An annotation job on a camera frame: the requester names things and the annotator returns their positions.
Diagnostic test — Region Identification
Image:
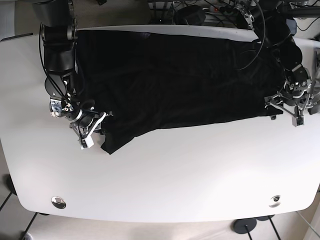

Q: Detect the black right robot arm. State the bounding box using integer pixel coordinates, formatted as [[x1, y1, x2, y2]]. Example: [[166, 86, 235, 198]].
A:
[[31, 0, 112, 142]]

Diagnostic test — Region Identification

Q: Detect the grey shoe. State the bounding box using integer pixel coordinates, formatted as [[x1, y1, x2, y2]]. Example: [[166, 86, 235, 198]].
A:
[[22, 232, 33, 240]]

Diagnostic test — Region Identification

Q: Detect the black left table leg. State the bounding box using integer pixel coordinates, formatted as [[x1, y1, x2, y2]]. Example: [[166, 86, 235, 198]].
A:
[[0, 174, 17, 211]]

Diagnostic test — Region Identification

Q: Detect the black round stand base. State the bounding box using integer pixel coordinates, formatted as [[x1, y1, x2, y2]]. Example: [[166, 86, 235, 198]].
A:
[[231, 218, 257, 235]]

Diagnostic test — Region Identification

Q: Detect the right silver table grommet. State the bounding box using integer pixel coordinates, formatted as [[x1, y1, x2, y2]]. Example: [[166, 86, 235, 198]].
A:
[[268, 195, 282, 208]]

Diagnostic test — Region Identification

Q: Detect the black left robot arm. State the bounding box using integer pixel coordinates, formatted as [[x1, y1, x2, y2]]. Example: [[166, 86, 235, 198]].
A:
[[234, 0, 320, 120]]

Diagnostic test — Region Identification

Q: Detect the black T-shirt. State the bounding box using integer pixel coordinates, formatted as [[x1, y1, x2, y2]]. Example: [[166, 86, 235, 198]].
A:
[[75, 30, 285, 154]]

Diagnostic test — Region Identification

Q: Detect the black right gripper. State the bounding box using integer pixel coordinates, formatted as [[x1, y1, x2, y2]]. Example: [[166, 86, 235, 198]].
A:
[[69, 111, 113, 140]]

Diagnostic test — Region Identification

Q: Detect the grey T-shirt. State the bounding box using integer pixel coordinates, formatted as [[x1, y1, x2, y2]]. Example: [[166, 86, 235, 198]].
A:
[[308, 48, 320, 115]]

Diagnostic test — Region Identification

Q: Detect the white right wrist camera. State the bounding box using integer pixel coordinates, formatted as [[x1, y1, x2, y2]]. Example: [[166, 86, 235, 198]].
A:
[[80, 112, 107, 150]]

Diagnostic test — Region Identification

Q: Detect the silver table grommet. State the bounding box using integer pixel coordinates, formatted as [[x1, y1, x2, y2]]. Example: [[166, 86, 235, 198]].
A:
[[268, 195, 282, 208], [51, 196, 67, 210]]

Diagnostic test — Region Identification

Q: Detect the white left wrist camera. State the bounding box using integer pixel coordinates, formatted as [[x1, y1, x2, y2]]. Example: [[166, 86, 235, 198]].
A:
[[292, 116, 305, 127]]

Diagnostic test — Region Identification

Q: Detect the left silver table grommet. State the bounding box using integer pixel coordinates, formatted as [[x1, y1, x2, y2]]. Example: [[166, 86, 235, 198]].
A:
[[51, 196, 67, 210]]

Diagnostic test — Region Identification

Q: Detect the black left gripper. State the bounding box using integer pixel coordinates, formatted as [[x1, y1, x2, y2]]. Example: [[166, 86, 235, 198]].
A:
[[264, 88, 320, 117]]

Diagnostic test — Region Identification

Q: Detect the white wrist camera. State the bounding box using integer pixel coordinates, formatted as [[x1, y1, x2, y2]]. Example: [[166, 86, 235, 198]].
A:
[[292, 116, 305, 127], [80, 112, 107, 150]]

